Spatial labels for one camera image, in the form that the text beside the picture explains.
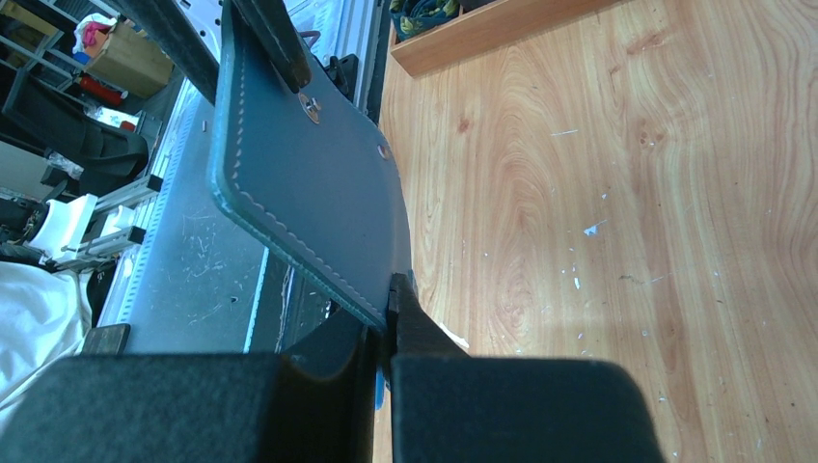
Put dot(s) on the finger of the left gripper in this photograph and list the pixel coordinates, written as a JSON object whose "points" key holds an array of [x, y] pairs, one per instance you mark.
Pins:
{"points": [[165, 22]]}

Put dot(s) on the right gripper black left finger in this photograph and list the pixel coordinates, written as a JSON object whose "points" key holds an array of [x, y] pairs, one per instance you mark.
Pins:
{"points": [[310, 403]]}

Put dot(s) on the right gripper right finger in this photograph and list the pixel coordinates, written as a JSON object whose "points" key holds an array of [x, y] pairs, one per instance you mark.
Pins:
{"points": [[448, 406]]}

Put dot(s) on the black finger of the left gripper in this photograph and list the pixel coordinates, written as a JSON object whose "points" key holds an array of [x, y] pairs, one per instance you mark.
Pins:
{"points": [[270, 23]]}

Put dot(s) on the blue card holder wallet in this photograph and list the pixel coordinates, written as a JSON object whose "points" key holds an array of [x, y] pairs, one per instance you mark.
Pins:
{"points": [[308, 174]]}

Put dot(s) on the cardboard box in background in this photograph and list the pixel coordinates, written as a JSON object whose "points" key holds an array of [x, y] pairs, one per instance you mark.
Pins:
{"points": [[128, 60]]}

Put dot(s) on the black chair in background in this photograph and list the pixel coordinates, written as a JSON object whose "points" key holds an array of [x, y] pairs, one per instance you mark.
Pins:
{"points": [[111, 157]]}

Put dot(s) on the wooden compartment tray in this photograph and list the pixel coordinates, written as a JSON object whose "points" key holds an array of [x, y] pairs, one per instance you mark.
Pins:
{"points": [[486, 28]]}

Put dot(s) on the white cloth in background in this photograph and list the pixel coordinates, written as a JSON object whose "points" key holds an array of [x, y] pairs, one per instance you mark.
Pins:
{"points": [[44, 317]]}

